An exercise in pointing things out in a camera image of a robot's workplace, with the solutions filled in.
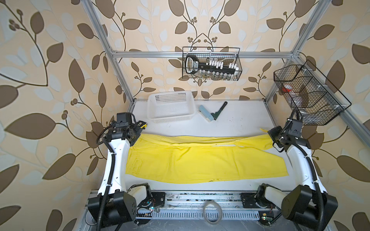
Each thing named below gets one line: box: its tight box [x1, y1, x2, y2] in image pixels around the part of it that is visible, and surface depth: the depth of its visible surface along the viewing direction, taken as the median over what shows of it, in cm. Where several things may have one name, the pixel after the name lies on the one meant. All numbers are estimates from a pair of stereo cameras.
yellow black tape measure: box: [136, 120, 148, 130], surface depth 104 cm
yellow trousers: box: [125, 129, 289, 183], surface depth 90 cm
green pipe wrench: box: [211, 101, 228, 121], surface depth 114 cm
